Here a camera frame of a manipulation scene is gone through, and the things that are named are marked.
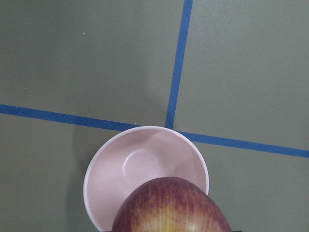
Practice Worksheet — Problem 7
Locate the pink bowl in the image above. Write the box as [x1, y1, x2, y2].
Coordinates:
[83, 126, 210, 232]

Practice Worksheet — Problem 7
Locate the red apple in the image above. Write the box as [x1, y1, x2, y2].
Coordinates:
[112, 177, 232, 232]

